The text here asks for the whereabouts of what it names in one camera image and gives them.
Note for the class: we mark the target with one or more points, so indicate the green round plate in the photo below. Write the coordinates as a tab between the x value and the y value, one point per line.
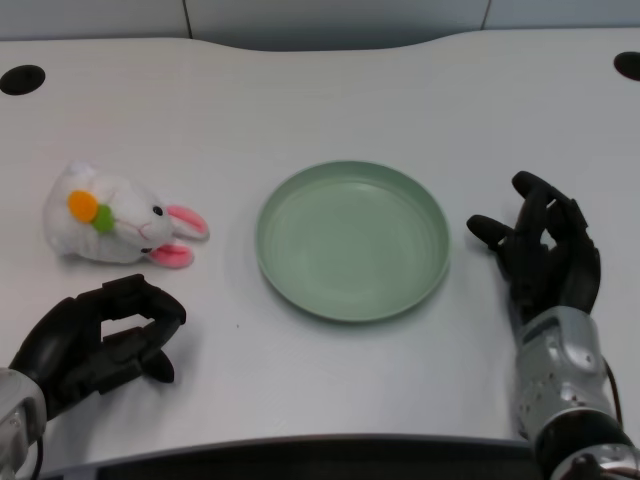
353	241

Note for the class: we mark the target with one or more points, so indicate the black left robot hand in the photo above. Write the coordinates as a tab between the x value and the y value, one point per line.
80	340

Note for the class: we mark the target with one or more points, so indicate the white rabbit plush doll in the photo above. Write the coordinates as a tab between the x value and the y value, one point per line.
115	220

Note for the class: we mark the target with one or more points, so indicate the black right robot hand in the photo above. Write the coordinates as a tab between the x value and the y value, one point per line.
545	255

